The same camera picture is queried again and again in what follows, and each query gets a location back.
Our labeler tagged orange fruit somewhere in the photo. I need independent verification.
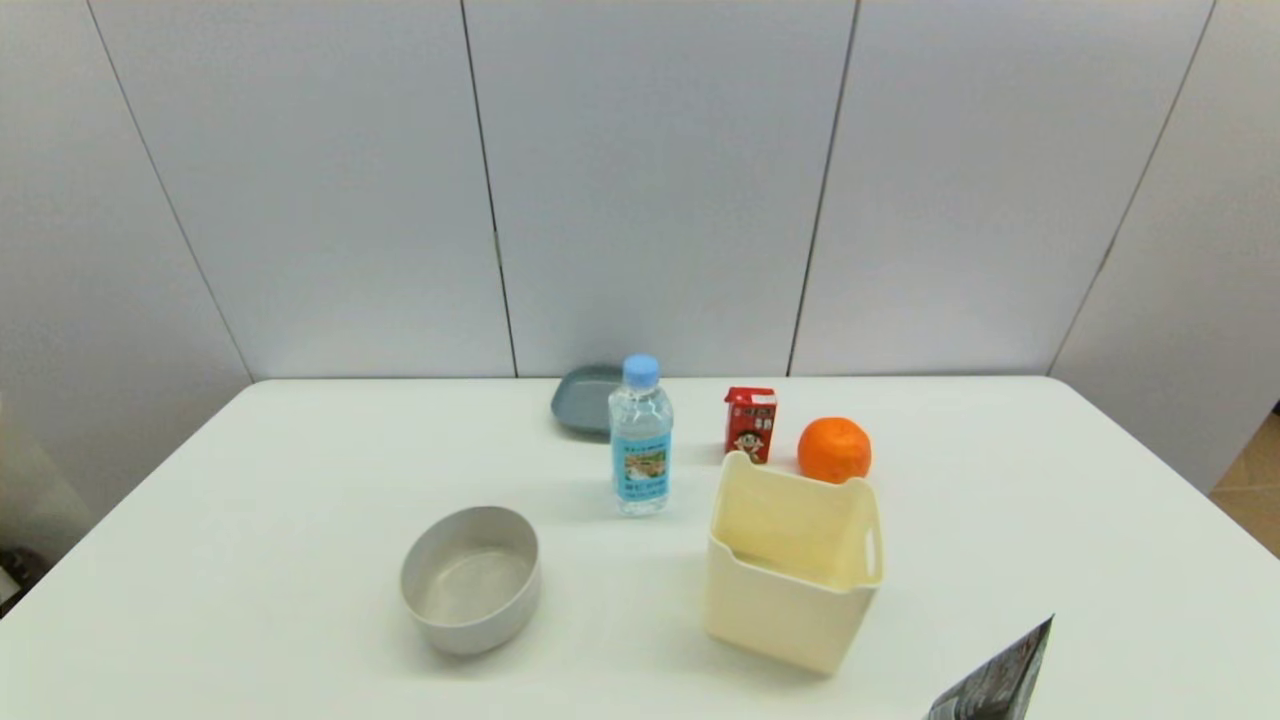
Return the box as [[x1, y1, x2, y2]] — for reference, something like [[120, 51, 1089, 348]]
[[797, 417, 873, 485]]

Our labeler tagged cream plastic storage basket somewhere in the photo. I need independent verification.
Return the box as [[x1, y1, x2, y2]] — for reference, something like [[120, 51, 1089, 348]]
[[702, 451, 885, 677]]

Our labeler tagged blue-grey plate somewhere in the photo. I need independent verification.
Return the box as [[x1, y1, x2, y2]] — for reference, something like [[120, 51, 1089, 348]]
[[550, 364, 626, 438]]

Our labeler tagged clear water bottle blue label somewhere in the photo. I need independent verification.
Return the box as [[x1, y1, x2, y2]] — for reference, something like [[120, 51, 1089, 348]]
[[608, 354, 675, 518]]

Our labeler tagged red milk carton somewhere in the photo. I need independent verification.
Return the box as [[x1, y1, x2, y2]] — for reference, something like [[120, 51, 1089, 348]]
[[724, 387, 779, 465]]

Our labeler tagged grey round bowl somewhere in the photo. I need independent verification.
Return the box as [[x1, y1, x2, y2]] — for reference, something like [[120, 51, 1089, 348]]
[[400, 506, 542, 658]]

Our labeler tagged dark object on floor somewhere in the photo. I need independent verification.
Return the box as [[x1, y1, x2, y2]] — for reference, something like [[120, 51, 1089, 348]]
[[0, 545, 47, 611]]

